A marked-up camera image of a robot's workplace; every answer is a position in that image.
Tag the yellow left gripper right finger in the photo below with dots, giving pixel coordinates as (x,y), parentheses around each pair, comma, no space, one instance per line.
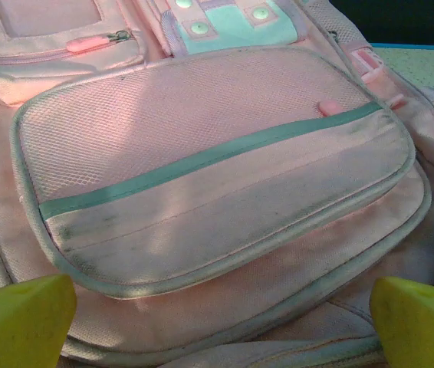
(420,329)

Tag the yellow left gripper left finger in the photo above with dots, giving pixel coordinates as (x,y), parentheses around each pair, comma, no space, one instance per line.
(17,326)

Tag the pink student backpack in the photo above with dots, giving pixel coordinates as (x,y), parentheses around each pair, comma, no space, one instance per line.
(209,153)

